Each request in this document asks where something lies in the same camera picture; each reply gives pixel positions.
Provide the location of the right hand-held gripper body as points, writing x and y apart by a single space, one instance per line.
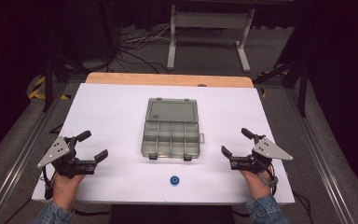
268 150

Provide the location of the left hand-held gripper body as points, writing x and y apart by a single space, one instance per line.
59 152

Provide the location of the person's right hand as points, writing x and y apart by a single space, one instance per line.
258 185

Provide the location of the person's left hand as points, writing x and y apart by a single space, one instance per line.
65 189

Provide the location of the clear plastic compartment box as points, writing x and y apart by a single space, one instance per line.
171 137

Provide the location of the yellow black hazard tape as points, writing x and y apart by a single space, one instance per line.
38 91

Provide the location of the black tripod stand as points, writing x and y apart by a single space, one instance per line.
303 90

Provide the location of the aluminium floor rail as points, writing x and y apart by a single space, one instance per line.
320 155
21 155

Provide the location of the white metal stand frame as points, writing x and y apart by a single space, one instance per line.
209 19

